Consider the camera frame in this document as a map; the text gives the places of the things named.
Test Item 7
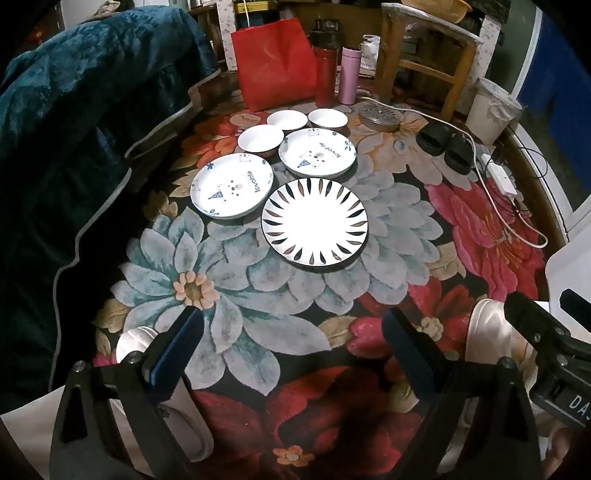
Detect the red thermos bottle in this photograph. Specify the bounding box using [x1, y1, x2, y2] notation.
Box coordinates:
[314, 46, 341, 107]

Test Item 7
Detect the blue door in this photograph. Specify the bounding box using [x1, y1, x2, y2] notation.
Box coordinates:
[519, 14, 591, 139]

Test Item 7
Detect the woven basket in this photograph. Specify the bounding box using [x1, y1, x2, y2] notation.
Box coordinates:
[401, 0, 472, 24]

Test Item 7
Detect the wooden chair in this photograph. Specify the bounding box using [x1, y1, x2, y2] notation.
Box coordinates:
[373, 2, 484, 121]

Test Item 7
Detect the white plastic bucket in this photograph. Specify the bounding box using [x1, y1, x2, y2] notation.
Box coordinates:
[465, 78, 523, 147]

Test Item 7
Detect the dark flask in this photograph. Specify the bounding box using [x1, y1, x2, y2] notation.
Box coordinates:
[310, 17, 343, 49]

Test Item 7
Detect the white plate with dark petals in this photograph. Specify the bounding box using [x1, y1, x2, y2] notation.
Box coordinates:
[261, 179, 369, 267]

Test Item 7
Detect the round perforated metal tin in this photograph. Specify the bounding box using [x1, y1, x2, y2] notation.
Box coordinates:
[359, 103, 403, 133]

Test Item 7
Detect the white bear print plate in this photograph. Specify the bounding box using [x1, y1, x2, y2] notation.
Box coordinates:
[278, 128, 357, 177]
[190, 154, 274, 219]

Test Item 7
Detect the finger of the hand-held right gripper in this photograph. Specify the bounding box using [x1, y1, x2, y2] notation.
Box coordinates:
[560, 287, 591, 320]
[504, 292, 583, 359]

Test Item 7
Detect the white bowl with red outside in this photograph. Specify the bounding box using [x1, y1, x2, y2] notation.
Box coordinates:
[238, 124, 285, 156]
[266, 111, 308, 133]
[308, 108, 348, 130]

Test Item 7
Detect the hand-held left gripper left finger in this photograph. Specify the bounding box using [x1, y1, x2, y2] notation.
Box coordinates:
[50, 305, 205, 480]

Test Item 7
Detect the white plastic bag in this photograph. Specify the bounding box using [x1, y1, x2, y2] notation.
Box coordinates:
[360, 34, 385, 78]

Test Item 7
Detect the pink thermos bottle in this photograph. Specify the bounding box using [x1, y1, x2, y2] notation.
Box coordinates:
[340, 46, 366, 105]

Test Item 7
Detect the floral rug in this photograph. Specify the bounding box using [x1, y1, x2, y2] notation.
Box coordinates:
[92, 69, 570, 480]

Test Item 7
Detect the white power strip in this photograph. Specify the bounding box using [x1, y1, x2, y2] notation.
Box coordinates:
[479, 154, 518, 197]

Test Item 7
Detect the red paper bag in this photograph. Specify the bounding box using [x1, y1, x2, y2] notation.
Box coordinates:
[230, 20, 320, 112]

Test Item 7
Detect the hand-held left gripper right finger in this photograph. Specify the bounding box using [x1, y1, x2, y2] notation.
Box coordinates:
[382, 307, 542, 480]

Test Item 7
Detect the white panel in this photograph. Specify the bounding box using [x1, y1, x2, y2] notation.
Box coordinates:
[546, 242, 591, 325]

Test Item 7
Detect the teal velvet blanket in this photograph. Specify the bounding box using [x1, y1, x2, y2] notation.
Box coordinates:
[0, 9, 221, 416]

